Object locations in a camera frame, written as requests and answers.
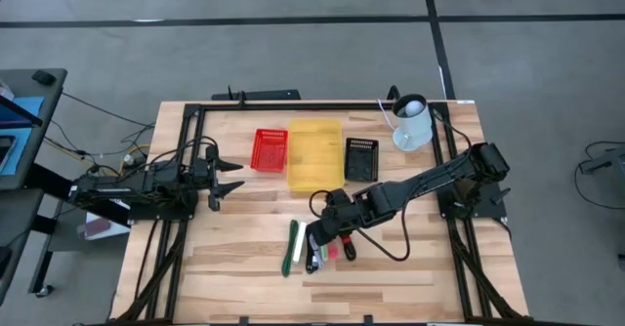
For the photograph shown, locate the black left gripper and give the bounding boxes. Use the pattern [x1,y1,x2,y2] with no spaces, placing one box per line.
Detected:
[189,144,246,213]

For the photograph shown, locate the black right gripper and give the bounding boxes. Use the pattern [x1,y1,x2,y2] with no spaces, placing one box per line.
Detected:
[307,187,367,252]

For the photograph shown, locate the green braided cable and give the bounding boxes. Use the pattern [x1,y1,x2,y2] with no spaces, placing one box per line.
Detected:
[280,219,300,278]

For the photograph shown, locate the yellow plastic bin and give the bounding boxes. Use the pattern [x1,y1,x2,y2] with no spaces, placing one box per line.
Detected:
[286,117,346,193]

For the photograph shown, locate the red plastic basket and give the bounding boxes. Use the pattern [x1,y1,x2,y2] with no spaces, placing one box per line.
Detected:
[249,128,289,175]

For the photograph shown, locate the black plastic basket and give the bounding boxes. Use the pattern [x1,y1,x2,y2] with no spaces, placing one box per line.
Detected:
[344,137,381,183]

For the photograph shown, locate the black router with antennas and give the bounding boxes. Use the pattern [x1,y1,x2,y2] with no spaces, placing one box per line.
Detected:
[210,85,303,102]

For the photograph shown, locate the white and maroon box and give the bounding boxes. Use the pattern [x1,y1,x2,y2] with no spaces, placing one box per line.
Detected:
[76,211,132,242]

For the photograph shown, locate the white desk lamp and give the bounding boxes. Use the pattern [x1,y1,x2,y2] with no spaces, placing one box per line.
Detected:
[392,93,435,152]

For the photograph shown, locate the grey side desk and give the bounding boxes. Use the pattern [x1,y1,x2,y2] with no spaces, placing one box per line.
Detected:
[0,67,68,191]

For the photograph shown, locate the blue sheet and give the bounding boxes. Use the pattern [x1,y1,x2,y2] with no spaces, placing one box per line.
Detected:
[0,96,45,177]

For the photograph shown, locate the black computer mouse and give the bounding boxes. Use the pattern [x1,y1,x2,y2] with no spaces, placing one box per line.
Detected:
[31,69,57,86]

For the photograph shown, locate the dark lower desk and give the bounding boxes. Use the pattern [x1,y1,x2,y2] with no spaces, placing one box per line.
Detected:
[0,187,60,307]

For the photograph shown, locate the black monitor edge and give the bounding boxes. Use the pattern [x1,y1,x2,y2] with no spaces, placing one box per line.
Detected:
[0,94,44,128]

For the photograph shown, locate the black aluminium table frame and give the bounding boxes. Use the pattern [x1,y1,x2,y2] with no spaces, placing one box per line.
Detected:
[110,100,534,326]

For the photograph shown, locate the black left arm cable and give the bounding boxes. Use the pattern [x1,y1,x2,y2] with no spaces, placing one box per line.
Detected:
[145,135,220,172]

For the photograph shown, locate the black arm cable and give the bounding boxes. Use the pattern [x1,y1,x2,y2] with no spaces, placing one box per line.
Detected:
[307,188,412,263]
[145,135,220,172]

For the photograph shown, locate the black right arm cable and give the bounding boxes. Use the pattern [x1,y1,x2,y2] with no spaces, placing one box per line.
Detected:
[307,188,412,263]

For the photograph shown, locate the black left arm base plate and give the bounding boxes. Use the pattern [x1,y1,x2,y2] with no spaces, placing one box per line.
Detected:
[128,202,197,222]

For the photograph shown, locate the yellow floor cable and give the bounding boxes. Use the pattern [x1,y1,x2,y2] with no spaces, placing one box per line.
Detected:
[116,143,152,176]

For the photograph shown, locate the white lamp cord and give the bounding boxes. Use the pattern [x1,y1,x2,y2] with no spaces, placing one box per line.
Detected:
[377,98,397,132]

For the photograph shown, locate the black floor cable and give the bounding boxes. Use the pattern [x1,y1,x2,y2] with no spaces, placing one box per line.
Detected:
[46,91,157,171]

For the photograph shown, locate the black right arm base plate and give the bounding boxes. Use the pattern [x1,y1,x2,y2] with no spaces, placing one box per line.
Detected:
[437,179,510,221]

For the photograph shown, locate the black floor stand with cable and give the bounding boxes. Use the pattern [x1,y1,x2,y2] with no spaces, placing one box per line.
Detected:
[574,140,625,211]

